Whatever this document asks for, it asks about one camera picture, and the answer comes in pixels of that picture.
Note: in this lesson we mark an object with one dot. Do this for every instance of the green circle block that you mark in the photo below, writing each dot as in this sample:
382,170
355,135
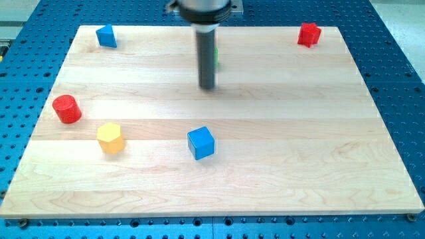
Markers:
215,57

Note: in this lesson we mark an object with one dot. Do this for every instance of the silver black robot arm flange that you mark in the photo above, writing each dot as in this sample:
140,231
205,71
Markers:
205,12

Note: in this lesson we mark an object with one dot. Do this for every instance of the blue cube block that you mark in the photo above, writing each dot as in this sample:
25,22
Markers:
201,142

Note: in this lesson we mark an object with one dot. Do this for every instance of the wooden board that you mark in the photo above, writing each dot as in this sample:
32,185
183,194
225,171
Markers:
296,131

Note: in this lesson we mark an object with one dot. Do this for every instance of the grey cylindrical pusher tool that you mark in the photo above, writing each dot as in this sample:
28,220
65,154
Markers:
205,39

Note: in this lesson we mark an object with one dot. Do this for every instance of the yellow hexagon block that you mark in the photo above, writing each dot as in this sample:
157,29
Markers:
110,138

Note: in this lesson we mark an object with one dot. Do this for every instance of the red star block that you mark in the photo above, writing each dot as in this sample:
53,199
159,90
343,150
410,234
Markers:
309,34

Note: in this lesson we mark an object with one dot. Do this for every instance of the blue triangular prism block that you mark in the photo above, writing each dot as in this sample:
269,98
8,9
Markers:
106,36

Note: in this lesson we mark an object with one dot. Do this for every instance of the red cylinder block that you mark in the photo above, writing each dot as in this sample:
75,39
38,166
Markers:
67,109

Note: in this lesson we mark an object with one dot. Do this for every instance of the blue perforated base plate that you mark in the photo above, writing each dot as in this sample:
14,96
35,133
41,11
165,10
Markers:
34,60

